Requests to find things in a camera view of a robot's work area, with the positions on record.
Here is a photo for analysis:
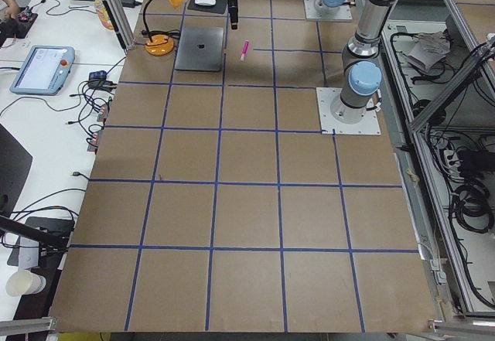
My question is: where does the orange drink bottle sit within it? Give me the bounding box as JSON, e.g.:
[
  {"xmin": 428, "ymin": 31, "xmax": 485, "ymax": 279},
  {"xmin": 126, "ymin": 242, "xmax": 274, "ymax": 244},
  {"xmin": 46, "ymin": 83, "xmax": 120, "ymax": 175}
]
[{"xmin": 94, "ymin": 0, "xmax": 114, "ymax": 30}]

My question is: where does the pink marker pen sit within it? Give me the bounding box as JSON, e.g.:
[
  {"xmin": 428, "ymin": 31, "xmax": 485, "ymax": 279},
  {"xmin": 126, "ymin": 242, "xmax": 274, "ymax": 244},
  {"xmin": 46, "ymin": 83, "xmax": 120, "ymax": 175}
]
[{"xmin": 240, "ymin": 40, "xmax": 250, "ymax": 61}]

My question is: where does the black power adapter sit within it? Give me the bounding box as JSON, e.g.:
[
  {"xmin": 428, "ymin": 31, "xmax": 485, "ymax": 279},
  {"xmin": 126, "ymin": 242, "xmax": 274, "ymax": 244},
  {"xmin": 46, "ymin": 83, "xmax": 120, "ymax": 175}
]
[{"xmin": 120, "ymin": 0, "xmax": 142, "ymax": 9}]

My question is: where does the black mousepad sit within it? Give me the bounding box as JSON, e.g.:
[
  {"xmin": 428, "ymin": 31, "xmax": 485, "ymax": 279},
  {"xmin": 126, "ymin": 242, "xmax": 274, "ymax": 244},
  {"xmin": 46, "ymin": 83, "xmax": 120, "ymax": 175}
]
[{"xmin": 187, "ymin": 0, "xmax": 227, "ymax": 15}]

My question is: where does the white paper cup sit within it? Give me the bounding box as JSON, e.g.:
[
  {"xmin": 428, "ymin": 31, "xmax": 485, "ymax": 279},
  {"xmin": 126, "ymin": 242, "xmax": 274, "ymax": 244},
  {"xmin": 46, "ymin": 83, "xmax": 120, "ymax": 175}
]
[{"xmin": 5, "ymin": 270, "xmax": 46, "ymax": 297}]

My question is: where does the person's forearm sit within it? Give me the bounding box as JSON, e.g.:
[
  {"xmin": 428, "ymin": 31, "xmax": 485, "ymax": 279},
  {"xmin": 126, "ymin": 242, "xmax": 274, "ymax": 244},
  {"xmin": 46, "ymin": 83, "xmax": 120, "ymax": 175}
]
[{"xmin": 2, "ymin": 0, "xmax": 20, "ymax": 19}]

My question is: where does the near teach pendant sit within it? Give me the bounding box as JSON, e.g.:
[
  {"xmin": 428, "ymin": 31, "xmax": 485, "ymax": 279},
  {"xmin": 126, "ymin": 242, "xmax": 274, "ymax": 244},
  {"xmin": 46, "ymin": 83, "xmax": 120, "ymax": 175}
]
[{"xmin": 9, "ymin": 45, "xmax": 75, "ymax": 96}]

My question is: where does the silver closed laptop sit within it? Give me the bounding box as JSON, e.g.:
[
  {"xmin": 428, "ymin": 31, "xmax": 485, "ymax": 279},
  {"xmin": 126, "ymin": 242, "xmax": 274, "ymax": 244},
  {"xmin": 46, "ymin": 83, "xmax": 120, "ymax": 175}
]
[{"xmin": 175, "ymin": 26, "xmax": 224, "ymax": 72}]

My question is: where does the white computer mouse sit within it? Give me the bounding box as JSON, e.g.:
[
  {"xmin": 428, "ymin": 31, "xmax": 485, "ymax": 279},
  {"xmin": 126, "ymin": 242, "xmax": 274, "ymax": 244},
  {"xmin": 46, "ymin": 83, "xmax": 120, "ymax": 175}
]
[{"xmin": 194, "ymin": 0, "xmax": 217, "ymax": 8}]

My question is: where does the orange desk lamp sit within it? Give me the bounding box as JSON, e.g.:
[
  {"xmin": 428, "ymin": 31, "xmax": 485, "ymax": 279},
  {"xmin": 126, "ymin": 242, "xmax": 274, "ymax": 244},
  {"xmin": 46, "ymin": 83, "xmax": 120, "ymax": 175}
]
[{"xmin": 142, "ymin": 0, "xmax": 187, "ymax": 56}]

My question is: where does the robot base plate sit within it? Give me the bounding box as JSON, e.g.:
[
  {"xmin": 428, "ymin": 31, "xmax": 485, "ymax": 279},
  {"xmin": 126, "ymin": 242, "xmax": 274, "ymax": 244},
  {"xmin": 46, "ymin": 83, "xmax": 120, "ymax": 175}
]
[
  {"xmin": 303, "ymin": 0, "xmax": 353, "ymax": 22},
  {"xmin": 316, "ymin": 87, "xmax": 381, "ymax": 136}
]

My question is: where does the aluminium frame post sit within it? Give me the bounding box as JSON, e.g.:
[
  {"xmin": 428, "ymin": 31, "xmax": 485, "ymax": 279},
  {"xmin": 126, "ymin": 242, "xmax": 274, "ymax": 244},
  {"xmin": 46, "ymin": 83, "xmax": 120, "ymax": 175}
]
[{"xmin": 101, "ymin": 0, "xmax": 135, "ymax": 51}]

